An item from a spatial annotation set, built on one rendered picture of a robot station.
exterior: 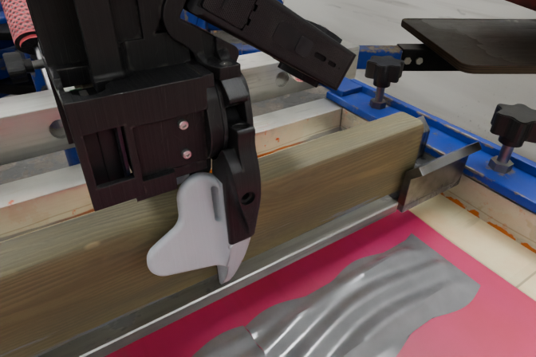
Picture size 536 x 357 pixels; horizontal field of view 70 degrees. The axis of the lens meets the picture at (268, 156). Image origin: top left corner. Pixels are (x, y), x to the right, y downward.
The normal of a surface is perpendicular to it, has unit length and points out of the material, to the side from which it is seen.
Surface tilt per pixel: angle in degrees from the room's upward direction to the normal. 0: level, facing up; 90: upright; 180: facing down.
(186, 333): 0
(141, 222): 27
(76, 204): 90
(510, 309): 0
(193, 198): 83
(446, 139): 0
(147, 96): 90
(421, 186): 90
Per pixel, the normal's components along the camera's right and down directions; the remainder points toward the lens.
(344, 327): 0.37, -0.51
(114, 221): 0.02, -0.84
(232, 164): 0.42, -0.19
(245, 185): 0.53, 0.34
